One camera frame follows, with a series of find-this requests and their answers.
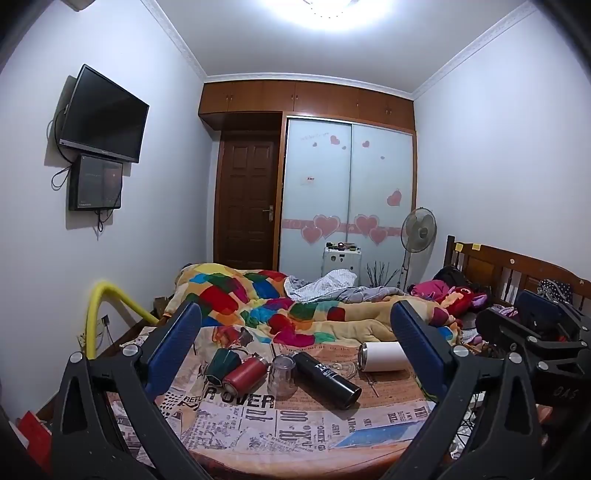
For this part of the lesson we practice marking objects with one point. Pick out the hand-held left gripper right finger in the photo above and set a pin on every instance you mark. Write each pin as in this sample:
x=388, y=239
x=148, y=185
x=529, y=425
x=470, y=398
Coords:
x=415, y=344

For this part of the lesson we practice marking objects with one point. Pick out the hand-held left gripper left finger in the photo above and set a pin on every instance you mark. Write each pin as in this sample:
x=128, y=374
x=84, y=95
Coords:
x=173, y=350

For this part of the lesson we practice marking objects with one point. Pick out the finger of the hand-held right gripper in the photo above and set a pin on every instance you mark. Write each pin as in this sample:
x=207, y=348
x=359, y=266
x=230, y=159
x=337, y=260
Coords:
x=503, y=325
x=538, y=307

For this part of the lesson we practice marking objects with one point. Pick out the white steel cup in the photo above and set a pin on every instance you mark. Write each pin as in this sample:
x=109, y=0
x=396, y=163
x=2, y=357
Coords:
x=383, y=356

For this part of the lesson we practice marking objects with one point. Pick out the dark green cup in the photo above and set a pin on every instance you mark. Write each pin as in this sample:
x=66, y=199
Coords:
x=225, y=365

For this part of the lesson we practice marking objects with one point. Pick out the clear glass cup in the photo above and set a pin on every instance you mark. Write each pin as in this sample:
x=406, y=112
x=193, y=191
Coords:
x=281, y=376

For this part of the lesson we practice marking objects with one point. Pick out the black dotted cloth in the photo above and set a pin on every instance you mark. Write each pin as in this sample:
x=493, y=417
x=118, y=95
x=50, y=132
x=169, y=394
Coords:
x=554, y=290

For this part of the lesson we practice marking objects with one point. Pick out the pink plush toy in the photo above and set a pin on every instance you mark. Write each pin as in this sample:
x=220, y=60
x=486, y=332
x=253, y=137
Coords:
x=455, y=297

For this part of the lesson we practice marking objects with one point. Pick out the wooden bed headboard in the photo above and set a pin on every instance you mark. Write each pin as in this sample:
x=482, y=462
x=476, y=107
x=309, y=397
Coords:
x=498, y=263

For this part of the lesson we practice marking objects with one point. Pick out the black bag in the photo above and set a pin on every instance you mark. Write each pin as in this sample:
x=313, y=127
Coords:
x=452, y=277

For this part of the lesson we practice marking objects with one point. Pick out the red bottle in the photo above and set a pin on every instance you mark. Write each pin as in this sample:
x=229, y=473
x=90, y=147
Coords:
x=244, y=374

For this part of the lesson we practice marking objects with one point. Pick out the dried branches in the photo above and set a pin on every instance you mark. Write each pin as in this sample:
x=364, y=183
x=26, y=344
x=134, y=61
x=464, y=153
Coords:
x=382, y=276

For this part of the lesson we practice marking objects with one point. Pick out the colourful patchwork blanket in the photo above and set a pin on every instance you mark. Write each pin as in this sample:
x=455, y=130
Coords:
x=240, y=295

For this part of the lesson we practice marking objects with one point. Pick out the yellow foam pipe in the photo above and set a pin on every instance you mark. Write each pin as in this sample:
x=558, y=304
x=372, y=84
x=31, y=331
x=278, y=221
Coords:
x=99, y=300

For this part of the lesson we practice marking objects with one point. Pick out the black bottle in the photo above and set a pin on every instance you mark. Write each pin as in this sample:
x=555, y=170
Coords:
x=325, y=378

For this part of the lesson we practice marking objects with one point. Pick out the grey white cloth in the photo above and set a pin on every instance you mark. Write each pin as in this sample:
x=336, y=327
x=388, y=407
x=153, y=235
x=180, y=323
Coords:
x=332, y=284

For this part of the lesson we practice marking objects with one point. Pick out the white small appliance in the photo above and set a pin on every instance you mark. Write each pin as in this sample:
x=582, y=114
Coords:
x=340, y=262

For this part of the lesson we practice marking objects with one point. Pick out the standing fan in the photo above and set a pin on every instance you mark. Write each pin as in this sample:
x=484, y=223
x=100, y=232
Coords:
x=419, y=228

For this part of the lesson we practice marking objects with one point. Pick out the newspaper print tablecloth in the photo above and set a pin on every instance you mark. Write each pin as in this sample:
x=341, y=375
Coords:
x=295, y=429

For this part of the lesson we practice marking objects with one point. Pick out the red box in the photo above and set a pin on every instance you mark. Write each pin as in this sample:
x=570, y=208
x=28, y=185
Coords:
x=37, y=438

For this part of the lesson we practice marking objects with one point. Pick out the brown wooden door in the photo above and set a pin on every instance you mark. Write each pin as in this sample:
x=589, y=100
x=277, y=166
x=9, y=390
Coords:
x=249, y=198

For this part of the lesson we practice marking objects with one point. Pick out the glass sliding wardrobe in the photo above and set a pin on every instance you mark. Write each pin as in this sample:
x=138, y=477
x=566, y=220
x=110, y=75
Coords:
x=346, y=184

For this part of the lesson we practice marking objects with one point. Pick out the wooden overhead cabinets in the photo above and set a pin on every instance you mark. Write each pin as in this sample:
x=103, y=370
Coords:
x=304, y=99

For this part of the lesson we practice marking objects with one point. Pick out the ceiling lamp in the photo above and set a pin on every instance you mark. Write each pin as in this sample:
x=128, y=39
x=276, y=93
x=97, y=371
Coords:
x=334, y=11

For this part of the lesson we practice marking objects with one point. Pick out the wall socket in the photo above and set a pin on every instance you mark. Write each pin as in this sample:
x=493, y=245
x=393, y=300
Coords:
x=105, y=319

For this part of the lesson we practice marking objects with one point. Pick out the small black wall monitor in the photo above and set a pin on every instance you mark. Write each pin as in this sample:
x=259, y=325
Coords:
x=94, y=182

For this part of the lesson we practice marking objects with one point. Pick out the wall-mounted black television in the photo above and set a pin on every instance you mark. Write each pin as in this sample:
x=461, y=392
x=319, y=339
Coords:
x=104, y=115

